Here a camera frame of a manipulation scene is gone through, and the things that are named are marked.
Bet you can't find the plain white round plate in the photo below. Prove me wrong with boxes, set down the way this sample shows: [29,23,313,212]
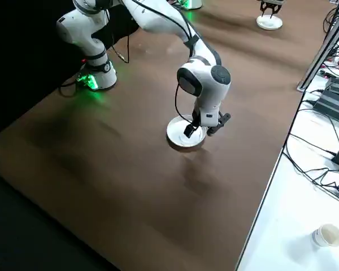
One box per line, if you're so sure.
[256,14,284,31]

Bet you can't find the grey electronics box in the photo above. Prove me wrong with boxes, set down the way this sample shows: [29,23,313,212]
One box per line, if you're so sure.
[312,76,339,125]

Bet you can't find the white paper cup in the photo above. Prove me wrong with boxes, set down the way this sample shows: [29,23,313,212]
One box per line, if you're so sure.
[311,223,339,248]

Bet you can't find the aluminium frame post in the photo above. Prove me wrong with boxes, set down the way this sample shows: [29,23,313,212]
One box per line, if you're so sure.
[296,5,339,93]

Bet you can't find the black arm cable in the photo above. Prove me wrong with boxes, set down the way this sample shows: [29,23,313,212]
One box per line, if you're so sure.
[110,0,224,126]

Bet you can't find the thin black desk cable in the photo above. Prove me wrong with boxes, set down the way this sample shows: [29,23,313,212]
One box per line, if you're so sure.
[283,132,339,159]
[282,152,339,194]

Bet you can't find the black base power cable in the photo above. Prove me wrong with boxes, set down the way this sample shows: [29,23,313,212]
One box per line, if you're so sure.
[59,78,83,99]

